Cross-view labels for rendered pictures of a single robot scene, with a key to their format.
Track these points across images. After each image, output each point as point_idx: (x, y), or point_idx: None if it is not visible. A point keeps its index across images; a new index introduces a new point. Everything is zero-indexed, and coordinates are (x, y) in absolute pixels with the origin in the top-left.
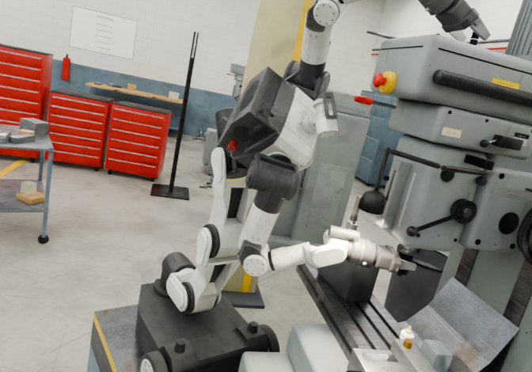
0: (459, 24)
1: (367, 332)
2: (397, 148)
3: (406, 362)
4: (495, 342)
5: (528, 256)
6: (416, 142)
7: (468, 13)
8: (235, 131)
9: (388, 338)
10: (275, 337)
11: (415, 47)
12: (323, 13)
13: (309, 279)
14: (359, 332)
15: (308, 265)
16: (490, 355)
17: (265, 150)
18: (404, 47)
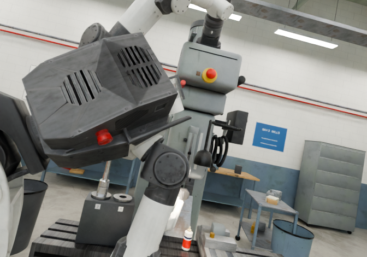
0: (217, 47)
1: (164, 252)
2: (177, 117)
3: (222, 245)
4: (187, 208)
5: (214, 162)
6: (197, 114)
7: (218, 42)
8: (126, 117)
9: (169, 245)
10: None
11: (229, 58)
12: (182, 0)
13: (72, 255)
14: (165, 256)
15: (57, 244)
16: (188, 216)
17: (152, 136)
18: (219, 54)
